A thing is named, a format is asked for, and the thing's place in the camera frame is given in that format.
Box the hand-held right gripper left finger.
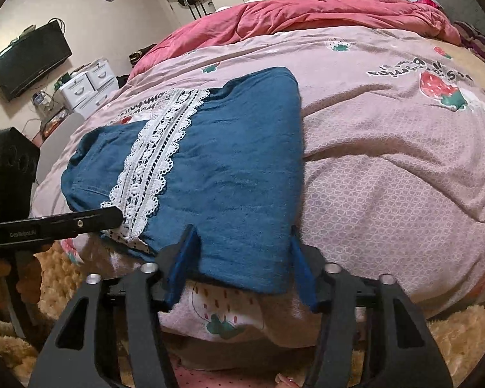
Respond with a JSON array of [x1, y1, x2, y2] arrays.
[[27, 223, 197, 388]]

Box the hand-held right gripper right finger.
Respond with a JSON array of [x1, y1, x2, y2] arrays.
[[289, 226, 455, 388]]

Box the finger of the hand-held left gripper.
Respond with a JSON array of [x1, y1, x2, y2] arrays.
[[70, 206, 124, 238]]

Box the blue pants with white lace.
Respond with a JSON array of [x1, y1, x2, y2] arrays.
[[60, 67, 306, 295]]

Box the pink dotted pajama pants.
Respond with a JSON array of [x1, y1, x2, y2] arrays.
[[174, 368, 308, 388]]

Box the person's left hand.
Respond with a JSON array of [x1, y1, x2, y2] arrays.
[[0, 246, 44, 306]]

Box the grey board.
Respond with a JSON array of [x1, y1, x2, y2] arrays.
[[34, 112, 85, 184]]

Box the orange box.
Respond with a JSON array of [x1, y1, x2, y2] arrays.
[[40, 107, 70, 138]]

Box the small white drawer box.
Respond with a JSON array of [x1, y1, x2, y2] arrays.
[[85, 60, 114, 90], [60, 77, 95, 108]]

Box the black flat television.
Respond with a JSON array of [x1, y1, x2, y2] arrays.
[[0, 21, 73, 102]]

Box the wide white drawer box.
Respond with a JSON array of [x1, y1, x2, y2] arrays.
[[75, 77, 120, 110]]

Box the pink strawberry print blanket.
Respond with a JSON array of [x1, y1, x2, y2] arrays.
[[30, 28, 485, 342]]

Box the beige fluffy rug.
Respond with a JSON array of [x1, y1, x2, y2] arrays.
[[0, 242, 485, 388]]

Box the brown bag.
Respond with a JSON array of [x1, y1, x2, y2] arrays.
[[129, 44, 158, 67]]

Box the red quilt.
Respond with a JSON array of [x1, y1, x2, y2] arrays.
[[127, 0, 461, 79]]

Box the purple striped cloth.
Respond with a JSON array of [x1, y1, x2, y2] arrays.
[[453, 20, 485, 67]]

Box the black cable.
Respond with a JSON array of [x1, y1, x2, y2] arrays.
[[44, 17, 65, 35]]

